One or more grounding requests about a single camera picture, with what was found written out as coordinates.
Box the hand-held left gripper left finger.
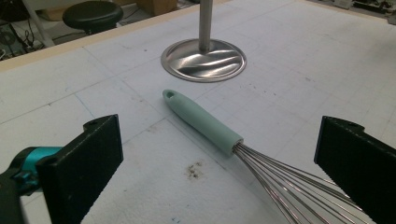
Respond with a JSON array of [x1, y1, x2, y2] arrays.
[[11, 114, 124, 224]]

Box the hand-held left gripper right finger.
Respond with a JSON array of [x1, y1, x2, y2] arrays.
[[313, 116, 396, 224]]

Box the mint green handled whisk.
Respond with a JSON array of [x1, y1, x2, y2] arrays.
[[162, 89, 372, 224]]

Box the metal utensil stand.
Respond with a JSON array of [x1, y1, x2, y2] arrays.
[[161, 0, 248, 83]]

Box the white grid mat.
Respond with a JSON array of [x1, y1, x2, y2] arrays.
[[0, 0, 396, 224]]

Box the black round stool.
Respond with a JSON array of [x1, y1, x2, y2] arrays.
[[62, 0, 124, 35]]

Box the cardboard box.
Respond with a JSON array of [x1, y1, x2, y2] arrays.
[[136, 0, 178, 17]]

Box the white stand post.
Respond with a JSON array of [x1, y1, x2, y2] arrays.
[[21, 0, 56, 49]]

